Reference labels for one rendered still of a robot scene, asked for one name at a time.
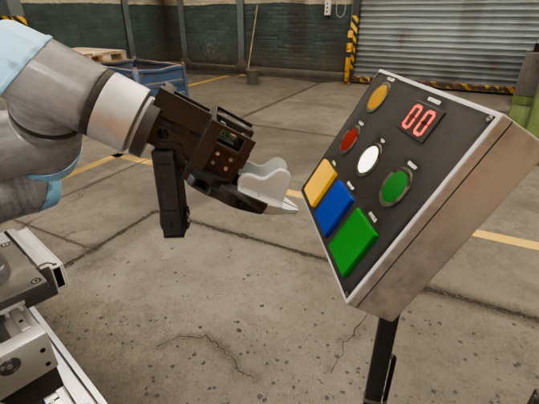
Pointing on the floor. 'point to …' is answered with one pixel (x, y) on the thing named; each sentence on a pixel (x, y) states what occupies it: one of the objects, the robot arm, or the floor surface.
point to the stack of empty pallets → (102, 54)
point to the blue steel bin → (151, 74)
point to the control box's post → (380, 358)
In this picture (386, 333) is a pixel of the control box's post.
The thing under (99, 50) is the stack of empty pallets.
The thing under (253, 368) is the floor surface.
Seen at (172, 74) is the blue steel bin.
